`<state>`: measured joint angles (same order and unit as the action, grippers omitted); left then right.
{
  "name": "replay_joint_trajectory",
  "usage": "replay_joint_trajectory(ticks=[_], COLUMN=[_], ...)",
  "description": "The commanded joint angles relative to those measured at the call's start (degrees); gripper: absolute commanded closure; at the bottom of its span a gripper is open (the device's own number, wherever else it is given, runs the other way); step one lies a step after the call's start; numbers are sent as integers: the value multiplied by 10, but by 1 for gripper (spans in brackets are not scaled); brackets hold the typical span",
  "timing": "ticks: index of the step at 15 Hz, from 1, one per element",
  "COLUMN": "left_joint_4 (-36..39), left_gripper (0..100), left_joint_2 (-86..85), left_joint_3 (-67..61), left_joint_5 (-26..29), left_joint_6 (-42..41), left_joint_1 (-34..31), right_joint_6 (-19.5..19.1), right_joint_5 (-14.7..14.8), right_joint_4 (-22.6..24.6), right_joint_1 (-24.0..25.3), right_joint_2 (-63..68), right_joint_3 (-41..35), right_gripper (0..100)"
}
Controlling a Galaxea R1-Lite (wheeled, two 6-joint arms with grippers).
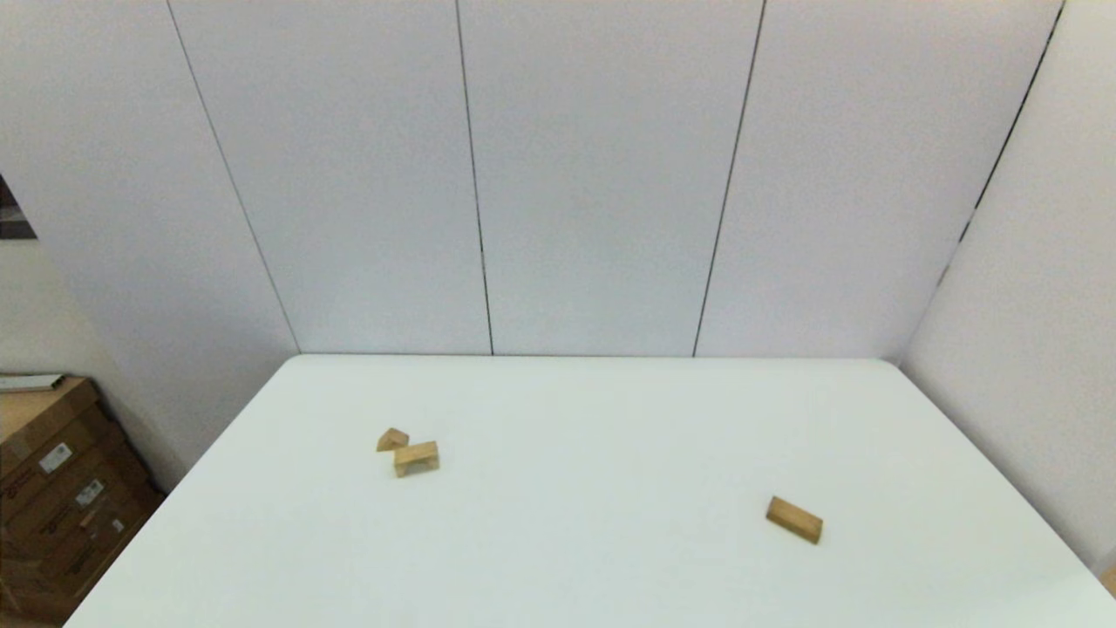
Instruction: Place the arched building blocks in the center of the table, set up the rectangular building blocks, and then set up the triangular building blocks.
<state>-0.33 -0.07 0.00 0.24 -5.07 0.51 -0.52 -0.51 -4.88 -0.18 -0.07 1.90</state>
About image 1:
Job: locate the arched wooden building block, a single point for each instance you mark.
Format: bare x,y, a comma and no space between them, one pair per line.
416,455

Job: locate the rectangular wooden building block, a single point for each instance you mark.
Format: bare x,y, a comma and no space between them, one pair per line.
794,520

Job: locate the triangular wooden building block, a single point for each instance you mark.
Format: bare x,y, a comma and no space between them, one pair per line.
392,440

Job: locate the large cardboard box with labels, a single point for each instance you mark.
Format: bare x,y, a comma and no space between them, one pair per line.
61,471

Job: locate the flat white board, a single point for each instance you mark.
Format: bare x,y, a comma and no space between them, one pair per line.
26,382

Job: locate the small plain cardboard box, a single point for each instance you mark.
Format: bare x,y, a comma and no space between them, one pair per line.
26,584

